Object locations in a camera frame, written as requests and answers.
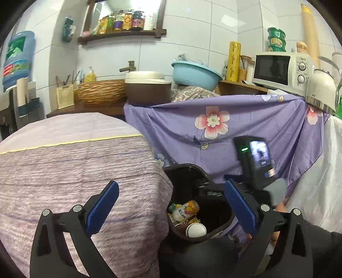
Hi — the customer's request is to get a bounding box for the glass storage jar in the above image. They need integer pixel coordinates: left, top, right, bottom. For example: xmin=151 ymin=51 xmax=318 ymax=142
xmin=239 ymin=55 xmax=255 ymax=82

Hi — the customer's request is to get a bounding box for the purple floral sheet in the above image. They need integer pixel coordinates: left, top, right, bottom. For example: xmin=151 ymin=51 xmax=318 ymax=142
xmin=123 ymin=92 xmax=334 ymax=241

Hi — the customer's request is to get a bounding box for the bronze faucet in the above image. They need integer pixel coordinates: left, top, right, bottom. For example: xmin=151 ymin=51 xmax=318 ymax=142
xmin=119 ymin=61 xmax=136 ymax=73

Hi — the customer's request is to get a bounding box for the blue plastic basin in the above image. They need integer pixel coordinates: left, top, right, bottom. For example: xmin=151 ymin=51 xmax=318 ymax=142
xmin=171 ymin=60 xmax=223 ymax=92

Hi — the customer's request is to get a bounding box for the wooden counter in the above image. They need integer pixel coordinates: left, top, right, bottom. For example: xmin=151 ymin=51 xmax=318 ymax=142
xmin=47 ymin=100 xmax=127 ymax=118

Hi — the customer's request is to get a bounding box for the bunch of chopsticks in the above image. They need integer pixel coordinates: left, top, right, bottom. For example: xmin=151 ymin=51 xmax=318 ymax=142
xmin=56 ymin=70 xmax=84 ymax=86

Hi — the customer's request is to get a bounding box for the person's right hand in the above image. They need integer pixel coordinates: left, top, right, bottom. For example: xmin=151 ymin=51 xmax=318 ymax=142
xmin=274 ymin=197 xmax=290 ymax=214

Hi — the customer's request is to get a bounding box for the orange label drink bottle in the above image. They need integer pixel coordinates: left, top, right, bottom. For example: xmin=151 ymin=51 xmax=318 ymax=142
xmin=172 ymin=200 xmax=200 ymax=223

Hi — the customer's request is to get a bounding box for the blue water bottle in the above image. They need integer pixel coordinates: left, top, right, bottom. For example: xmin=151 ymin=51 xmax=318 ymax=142
xmin=3 ymin=31 xmax=36 ymax=90

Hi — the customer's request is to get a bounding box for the white paper cup tube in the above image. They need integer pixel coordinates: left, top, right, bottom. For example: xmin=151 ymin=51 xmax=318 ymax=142
xmin=16 ymin=77 xmax=29 ymax=118

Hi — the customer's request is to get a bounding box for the wicker basket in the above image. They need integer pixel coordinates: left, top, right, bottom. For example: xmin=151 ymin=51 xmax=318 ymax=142
xmin=77 ymin=79 xmax=127 ymax=105

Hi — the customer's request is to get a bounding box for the white electric kettle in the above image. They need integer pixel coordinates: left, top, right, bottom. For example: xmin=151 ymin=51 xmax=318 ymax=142
xmin=305 ymin=56 xmax=342 ymax=115

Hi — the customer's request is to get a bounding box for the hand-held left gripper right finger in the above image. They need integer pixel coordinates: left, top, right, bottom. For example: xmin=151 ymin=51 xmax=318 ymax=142
xmin=224 ymin=179 xmax=313 ymax=278

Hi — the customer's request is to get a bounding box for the white cloth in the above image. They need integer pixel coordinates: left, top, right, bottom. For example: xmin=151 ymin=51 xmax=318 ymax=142
xmin=285 ymin=115 xmax=342 ymax=233

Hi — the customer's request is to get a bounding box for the green plastic container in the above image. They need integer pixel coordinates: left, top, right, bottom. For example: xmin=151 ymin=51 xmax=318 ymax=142
xmin=334 ymin=80 xmax=342 ymax=119

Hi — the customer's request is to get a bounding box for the beige chopstick holder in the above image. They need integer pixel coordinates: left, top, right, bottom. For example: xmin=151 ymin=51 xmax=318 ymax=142
xmin=56 ymin=84 xmax=75 ymax=109

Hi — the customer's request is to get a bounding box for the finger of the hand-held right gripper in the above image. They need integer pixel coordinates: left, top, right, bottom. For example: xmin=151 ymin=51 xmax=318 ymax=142
xmin=197 ymin=179 xmax=227 ymax=198

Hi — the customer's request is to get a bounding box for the paisley cloth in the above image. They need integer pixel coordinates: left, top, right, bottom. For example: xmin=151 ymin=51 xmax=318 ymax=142
xmin=170 ymin=85 xmax=222 ymax=103

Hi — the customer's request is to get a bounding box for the yellow soap bottle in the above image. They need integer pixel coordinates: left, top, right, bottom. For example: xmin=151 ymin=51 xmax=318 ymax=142
xmin=84 ymin=67 xmax=97 ymax=83

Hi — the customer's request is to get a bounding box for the white microwave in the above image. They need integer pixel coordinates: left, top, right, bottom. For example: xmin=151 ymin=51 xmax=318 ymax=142
xmin=252 ymin=52 xmax=316 ymax=97

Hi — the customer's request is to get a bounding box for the white paper cup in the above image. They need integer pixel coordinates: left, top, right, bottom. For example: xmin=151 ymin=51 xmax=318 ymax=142
xmin=185 ymin=222 xmax=207 ymax=238

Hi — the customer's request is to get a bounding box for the yellow wrap roll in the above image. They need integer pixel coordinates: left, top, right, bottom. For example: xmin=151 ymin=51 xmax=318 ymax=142
xmin=228 ymin=41 xmax=241 ymax=83

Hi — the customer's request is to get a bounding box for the yellow seasoning pouch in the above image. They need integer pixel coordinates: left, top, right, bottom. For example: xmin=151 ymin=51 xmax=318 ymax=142
xmin=97 ymin=16 xmax=109 ymax=35

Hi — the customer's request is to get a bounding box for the dark green wall holder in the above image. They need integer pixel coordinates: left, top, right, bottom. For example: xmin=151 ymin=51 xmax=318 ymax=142
xmin=61 ymin=16 xmax=76 ymax=43

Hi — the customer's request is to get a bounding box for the wooden framed mirror shelf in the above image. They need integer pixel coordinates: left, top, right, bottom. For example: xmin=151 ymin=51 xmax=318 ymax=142
xmin=77 ymin=0 xmax=167 ymax=45

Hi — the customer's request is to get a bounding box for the white plastic bottle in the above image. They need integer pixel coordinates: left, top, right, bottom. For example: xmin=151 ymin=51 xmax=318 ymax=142
xmin=144 ymin=12 xmax=157 ymax=30

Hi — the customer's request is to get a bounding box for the orange label oil bottle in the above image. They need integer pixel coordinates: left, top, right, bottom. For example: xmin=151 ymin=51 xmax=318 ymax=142
xmin=122 ymin=9 xmax=133 ymax=30

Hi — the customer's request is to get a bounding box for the wooden side shelf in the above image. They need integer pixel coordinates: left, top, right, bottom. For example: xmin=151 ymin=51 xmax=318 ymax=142
xmin=218 ymin=80 xmax=269 ymax=96

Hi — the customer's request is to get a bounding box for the purple striped tablecloth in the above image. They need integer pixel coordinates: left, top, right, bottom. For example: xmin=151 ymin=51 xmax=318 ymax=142
xmin=0 ymin=112 xmax=174 ymax=278

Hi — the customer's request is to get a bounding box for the black plastic bin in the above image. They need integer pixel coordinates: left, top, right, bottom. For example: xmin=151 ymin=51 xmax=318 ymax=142
xmin=162 ymin=164 xmax=237 ymax=244

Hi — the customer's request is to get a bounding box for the grey water dispenser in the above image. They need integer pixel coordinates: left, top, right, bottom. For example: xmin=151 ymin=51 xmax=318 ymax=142
xmin=0 ymin=80 xmax=44 ymax=139

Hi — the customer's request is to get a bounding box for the green cup stack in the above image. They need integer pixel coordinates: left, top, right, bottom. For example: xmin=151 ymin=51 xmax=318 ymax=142
xmin=267 ymin=27 xmax=287 ymax=52

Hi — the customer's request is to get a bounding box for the brown rice cooker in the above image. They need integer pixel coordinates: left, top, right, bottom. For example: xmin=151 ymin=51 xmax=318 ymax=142
xmin=125 ymin=71 xmax=172 ymax=106

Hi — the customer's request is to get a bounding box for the purple label oil bottle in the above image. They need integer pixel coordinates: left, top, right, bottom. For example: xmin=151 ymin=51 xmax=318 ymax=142
xmin=114 ymin=10 xmax=125 ymax=32

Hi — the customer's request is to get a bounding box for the white plastic bag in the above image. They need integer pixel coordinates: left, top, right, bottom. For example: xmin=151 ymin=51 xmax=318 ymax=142
xmin=175 ymin=53 xmax=206 ymax=66

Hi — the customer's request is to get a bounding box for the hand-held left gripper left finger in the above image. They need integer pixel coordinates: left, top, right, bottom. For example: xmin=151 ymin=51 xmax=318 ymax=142
xmin=29 ymin=180 xmax=120 ymax=278

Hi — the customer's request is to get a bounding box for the tall beige paper roll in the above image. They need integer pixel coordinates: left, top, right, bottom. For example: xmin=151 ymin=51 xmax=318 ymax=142
xmin=301 ymin=3 xmax=320 ymax=62

